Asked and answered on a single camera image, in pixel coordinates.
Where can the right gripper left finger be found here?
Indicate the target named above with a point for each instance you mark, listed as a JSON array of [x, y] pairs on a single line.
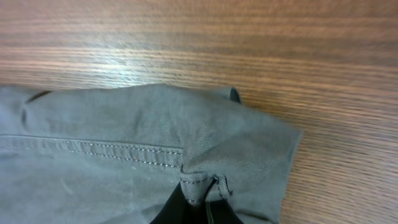
[[177, 210]]

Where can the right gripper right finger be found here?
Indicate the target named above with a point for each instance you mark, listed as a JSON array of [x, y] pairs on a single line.
[[220, 212]]

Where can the grey shorts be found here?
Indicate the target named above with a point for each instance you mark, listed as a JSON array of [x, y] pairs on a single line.
[[116, 155]]

